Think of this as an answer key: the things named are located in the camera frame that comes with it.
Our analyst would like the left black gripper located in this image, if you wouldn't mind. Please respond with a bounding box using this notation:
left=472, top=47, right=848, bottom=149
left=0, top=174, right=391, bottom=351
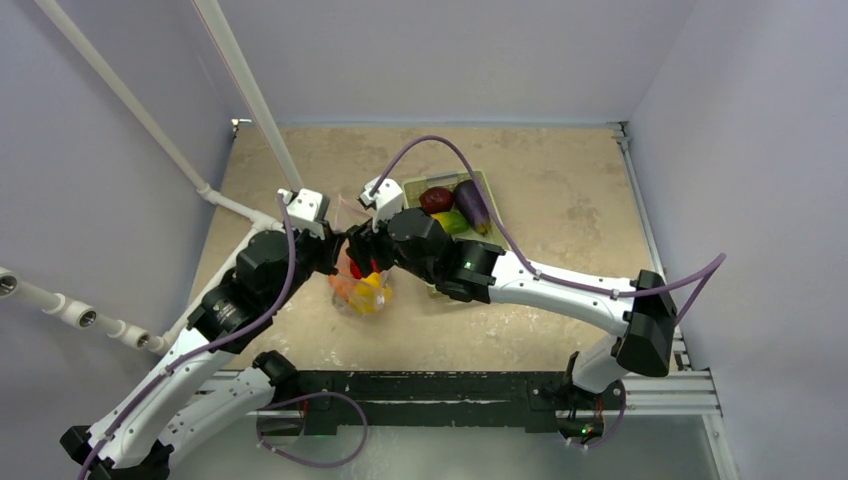
left=267, top=217, right=346, bottom=311

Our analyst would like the orange green mango toy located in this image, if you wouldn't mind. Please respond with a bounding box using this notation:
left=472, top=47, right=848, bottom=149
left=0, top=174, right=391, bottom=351
left=431, top=211, right=470, bottom=235

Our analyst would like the red tomato toy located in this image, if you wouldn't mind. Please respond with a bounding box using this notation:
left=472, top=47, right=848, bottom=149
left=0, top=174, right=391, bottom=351
left=349, top=260, right=362, bottom=279

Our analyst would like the purple eggplant toy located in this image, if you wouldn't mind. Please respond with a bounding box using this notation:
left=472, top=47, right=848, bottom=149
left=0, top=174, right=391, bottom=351
left=453, top=180, right=491, bottom=236

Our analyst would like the yellow bell pepper toy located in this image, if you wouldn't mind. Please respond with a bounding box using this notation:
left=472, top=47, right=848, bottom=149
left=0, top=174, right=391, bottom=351
left=346, top=273, right=394, bottom=315

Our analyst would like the clear pink zip bag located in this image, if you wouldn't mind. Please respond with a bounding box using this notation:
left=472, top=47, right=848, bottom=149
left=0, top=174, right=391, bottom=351
left=327, top=195, right=393, bottom=316

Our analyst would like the orange fruit toy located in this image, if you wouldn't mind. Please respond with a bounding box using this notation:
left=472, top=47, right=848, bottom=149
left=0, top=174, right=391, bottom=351
left=327, top=274, right=356, bottom=303

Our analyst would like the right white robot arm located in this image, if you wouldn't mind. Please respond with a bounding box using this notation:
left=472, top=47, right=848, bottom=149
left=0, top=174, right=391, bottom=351
left=345, top=209, right=677, bottom=407

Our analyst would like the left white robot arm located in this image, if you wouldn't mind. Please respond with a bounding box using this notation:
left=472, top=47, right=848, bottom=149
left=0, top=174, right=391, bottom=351
left=60, top=229, right=344, bottom=479

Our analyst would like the light green plastic basket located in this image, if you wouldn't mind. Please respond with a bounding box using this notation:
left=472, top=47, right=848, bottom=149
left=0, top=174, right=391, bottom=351
left=401, top=170, right=511, bottom=299

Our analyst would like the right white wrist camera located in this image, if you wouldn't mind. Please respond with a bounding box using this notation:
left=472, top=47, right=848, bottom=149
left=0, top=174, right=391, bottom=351
left=358, top=177, right=404, bottom=232

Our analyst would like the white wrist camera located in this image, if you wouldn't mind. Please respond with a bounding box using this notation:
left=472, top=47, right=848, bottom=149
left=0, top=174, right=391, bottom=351
left=358, top=177, right=404, bottom=232
left=275, top=188, right=330, bottom=240

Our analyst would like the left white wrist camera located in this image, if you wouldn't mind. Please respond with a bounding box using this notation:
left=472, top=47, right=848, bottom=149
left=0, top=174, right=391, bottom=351
left=275, top=188, right=330, bottom=240

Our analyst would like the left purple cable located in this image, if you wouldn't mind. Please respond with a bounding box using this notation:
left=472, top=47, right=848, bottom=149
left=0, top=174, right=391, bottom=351
left=75, top=193, right=298, bottom=480

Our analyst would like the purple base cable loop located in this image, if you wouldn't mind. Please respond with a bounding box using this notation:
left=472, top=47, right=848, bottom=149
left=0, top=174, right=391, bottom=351
left=255, top=392, right=368, bottom=470

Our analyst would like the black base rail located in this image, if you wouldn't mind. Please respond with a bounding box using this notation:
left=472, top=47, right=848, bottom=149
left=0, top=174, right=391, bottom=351
left=259, top=366, right=626, bottom=442

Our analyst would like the white PVC pipe frame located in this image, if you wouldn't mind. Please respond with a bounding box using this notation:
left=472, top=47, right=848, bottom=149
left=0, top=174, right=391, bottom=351
left=0, top=0, right=305, bottom=352

